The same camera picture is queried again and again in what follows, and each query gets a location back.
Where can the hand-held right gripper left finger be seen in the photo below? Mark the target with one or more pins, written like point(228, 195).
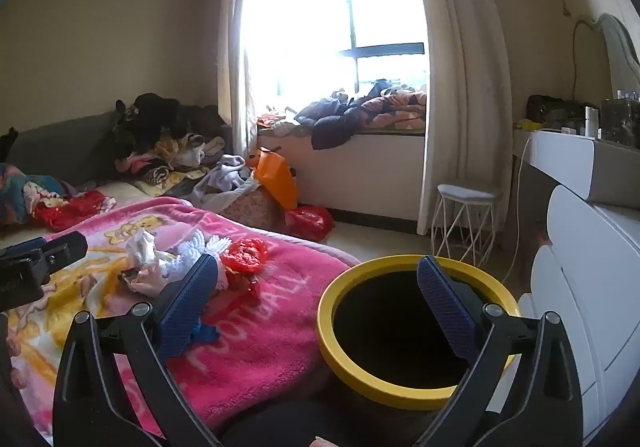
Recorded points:
point(184, 309)

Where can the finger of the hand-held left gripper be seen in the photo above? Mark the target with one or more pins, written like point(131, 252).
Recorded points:
point(60, 249)

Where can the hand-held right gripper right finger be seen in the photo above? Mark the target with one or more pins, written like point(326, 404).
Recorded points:
point(450, 312)

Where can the white socks bundle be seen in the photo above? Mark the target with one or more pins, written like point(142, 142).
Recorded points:
point(189, 253)

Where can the white tissue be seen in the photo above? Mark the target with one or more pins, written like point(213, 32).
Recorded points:
point(142, 247)

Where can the red sock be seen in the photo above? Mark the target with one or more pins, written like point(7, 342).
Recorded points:
point(245, 254)

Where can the yellow rimmed black trash bin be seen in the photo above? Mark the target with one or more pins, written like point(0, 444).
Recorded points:
point(330, 342)

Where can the colourful printed blanket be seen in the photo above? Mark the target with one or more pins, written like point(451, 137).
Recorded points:
point(20, 192)

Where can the pink bear print blanket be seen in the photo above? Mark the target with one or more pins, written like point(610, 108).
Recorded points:
point(260, 327)

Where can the grey bed headboard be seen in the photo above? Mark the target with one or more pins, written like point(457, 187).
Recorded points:
point(65, 147)

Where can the floral fabric basket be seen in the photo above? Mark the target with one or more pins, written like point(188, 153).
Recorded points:
point(252, 209)

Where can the lavender grey clothes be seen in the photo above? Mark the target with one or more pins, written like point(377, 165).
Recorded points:
point(225, 174)

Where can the pile of patterned clothes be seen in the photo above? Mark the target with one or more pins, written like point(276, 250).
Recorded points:
point(170, 157)

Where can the red plastic bag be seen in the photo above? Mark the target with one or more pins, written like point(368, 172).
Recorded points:
point(310, 222)

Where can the pile of black clothes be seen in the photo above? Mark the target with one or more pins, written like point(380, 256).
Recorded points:
point(150, 119)

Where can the orange paper bag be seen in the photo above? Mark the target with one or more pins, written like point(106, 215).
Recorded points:
point(275, 177)

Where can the white window seat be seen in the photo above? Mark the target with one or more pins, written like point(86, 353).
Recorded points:
point(370, 172)

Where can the white vanity desk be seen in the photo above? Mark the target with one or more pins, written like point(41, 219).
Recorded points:
point(565, 157)

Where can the yellow item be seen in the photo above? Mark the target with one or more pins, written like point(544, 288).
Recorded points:
point(530, 125)

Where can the red orange cloth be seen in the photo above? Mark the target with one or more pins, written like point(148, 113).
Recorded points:
point(270, 119)

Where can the orange patterned quilt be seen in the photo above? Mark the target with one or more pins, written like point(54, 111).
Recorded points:
point(395, 107)

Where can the dark bag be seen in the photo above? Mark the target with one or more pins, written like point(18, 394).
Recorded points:
point(555, 112)

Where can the navy padded jacket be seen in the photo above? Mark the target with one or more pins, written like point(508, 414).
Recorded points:
point(327, 119)

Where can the cream thick curtain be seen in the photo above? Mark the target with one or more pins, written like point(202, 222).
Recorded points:
point(465, 77)

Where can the white bottle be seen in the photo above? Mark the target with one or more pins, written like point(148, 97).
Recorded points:
point(591, 122)

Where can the dark cosmetics organizer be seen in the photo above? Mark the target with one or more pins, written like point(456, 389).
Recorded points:
point(620, 124)

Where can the white sheer curtain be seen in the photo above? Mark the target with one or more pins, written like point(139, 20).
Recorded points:
point(237, 52)

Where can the silver framed mirror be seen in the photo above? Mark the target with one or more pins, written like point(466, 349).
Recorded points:
point(622, 57)

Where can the dark framed window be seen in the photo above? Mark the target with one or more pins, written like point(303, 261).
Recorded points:
point(350, 17)

